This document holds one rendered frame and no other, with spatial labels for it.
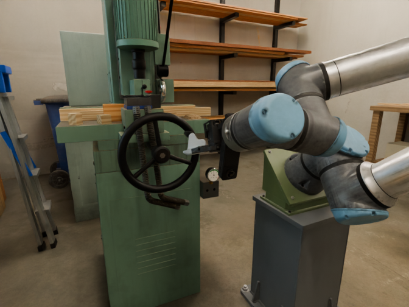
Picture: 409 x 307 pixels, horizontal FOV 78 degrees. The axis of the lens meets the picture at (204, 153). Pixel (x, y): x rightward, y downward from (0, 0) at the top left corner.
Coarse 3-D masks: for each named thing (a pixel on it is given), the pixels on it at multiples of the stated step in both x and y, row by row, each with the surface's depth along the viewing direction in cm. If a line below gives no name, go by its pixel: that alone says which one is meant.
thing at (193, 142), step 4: (192, 136) 71; (196, 136) 71; (192, 140) 71; (196, 140) 71; (200, 140) 70; (204, 140) 69; (188, 144) 72; (192, 144) 71; (196, 144) 71; (200, 144) 70; (204, 144) 69; (188, 148) 72; (192, 148) 71; (184, 152) 74; (188, 152) 72; (200, 152) 69; (204, 152) 71
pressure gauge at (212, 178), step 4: (208, 168) 114; (212, 168) 112; (208, 172) 111; (212, 172) 112; (216, 172) 113; (208, 176) 112; (212, 176) 113; (216, 176) 113; (212, 180) 113; (216, 180) 114
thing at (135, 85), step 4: (132, 80) 110; (136, 80) 108; (140, 80) 108; (144, 80) 109; (148, 80) 110; (132, 84) 111; (136, 84) 108; (140, 84) 109; (148, 84) 110; (132, 88) 113; (136, 88) 108; (140, 88) 109; (148, 88) 110; (132, 92) 114; (136, 92) 109; (140, 92) 109; (144, 92) 110
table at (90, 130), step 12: (192, 120) 110; (204, 120) 112; (60, 132) 91; (72, 132) 92; (84, 132) 94; (96, 132) 95; (108, 132) 97; (120, 132) 97; (168, 132) 97; (180, 132) 109
